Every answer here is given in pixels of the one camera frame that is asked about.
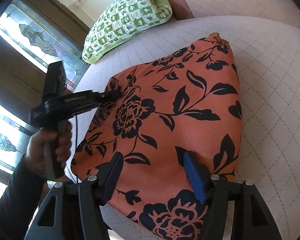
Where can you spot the pink quilted bed cover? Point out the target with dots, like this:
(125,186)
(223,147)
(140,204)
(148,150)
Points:
(267,59)

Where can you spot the green white patterned pillow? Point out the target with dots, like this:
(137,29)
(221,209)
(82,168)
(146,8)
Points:
(122,21)

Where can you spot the stained glass window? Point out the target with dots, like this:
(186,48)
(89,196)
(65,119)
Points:
(28,44)

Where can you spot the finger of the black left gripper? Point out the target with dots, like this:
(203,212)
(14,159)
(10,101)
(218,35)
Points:
(110,96)

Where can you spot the left hand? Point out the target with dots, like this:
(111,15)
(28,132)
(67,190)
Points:
(35,155)

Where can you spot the left forearm dark sleeve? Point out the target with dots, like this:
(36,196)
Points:
(19,201)

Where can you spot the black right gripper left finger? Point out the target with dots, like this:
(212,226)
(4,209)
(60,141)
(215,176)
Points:
(72,211)

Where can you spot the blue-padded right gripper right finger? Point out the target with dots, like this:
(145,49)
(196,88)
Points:
(251,217)

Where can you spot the orange black floral cloth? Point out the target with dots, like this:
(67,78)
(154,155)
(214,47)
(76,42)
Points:
(186,101)

